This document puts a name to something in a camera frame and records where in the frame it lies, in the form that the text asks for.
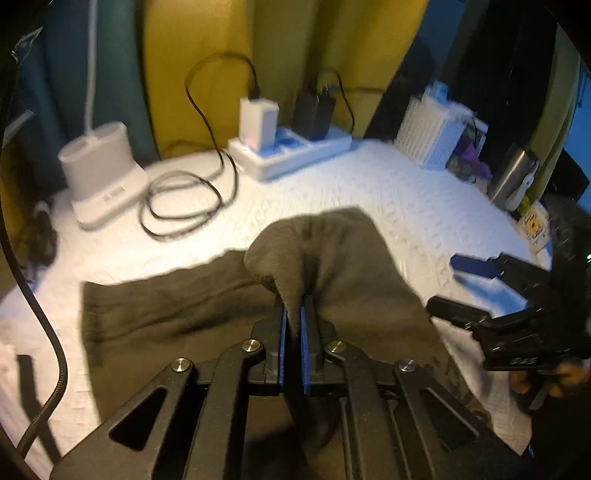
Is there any white plastic basket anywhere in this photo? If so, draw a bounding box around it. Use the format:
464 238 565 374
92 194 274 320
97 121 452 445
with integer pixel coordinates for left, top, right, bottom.
394 95 462 169

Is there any black strap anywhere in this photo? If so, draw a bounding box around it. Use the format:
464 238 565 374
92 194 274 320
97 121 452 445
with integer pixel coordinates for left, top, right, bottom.
16 355 61 462

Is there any stainless steel tumbler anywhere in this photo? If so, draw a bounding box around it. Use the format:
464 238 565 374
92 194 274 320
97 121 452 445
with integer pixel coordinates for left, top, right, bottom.
488 144 540 210

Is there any black braided cable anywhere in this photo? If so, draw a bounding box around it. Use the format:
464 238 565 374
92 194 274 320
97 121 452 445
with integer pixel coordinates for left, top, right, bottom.
0 69 70 462

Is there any white power strip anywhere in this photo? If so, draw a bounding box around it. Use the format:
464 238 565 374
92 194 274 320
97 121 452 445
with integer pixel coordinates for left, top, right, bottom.
228 127 352 182

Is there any purple cloth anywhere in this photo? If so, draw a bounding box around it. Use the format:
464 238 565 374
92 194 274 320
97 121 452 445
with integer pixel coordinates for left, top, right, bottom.
455 143 492 178

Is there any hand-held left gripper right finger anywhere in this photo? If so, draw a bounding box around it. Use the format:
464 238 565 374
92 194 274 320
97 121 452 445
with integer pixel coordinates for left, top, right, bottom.
300 295 532 480

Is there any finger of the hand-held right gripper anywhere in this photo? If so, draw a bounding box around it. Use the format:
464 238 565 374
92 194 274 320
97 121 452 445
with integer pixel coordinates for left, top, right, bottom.
427 298 539 333
450 253 550 301

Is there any brown t-shirt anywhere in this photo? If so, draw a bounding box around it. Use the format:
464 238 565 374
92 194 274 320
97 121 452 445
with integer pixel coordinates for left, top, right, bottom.
81 208 490 462

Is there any blue and white packet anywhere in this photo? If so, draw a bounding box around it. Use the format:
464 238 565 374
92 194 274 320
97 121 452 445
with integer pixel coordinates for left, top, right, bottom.
427 80 451 104

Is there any white textured table cloth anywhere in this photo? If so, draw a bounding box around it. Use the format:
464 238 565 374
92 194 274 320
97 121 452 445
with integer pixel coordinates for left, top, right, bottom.
0 138 555 480

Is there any white charger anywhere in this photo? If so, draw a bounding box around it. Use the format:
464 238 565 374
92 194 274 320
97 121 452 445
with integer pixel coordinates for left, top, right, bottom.
239 97 279 151

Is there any black charging cable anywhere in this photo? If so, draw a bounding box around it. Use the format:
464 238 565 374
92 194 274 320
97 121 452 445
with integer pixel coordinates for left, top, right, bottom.
316 69 356 134
141 54 259 241

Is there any white desk lamp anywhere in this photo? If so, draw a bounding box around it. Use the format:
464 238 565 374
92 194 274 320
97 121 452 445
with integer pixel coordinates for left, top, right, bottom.
58 0 148 230

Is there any yellow curtain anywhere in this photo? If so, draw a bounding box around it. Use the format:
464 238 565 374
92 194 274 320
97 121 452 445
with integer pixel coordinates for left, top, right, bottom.
143 0 430 160
531 28 583 204

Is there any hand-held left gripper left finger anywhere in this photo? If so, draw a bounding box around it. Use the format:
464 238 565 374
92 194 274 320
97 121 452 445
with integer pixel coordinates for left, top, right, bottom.
48 300 289 480

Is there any teal curtain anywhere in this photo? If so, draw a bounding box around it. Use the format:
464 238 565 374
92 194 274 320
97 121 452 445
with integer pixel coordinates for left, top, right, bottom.
18 0 158 162

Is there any black charger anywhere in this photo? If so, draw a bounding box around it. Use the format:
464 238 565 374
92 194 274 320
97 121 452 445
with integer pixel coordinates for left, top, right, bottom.
294 90 336 139

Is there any person's right hand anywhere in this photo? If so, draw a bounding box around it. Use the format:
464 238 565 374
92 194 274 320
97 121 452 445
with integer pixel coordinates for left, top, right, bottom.
510 359 591 398

